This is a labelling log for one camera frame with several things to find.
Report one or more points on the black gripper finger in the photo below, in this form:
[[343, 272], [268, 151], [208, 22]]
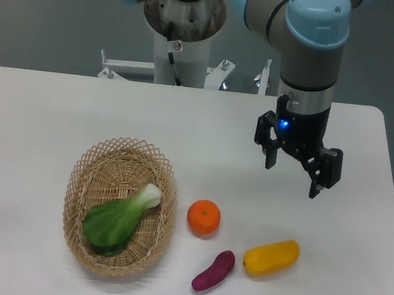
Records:
[[269, 135], [324, 169]]

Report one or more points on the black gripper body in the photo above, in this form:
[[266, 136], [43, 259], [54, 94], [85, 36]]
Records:
[[299, 135]]

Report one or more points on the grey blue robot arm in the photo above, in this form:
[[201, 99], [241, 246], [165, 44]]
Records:
[[309, 34]]

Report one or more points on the woven wicker basket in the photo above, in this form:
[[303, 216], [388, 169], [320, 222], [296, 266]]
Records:
[[118, 169]]

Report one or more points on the green bok choy vegetable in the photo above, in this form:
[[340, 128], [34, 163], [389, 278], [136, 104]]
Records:
[[109, 227]]

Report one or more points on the yellow mango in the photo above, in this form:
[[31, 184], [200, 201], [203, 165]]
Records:
[[271, 258]]

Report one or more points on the orange tangerine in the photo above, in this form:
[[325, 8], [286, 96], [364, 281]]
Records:
[[203, 217]]

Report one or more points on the purple sweet potato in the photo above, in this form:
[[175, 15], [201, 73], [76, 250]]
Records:
[[218, 271]]

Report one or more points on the white metal base frame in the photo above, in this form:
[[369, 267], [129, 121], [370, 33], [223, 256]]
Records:
[[193, 75]]

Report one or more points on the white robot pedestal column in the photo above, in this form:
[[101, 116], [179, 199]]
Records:
[[183, 31]]

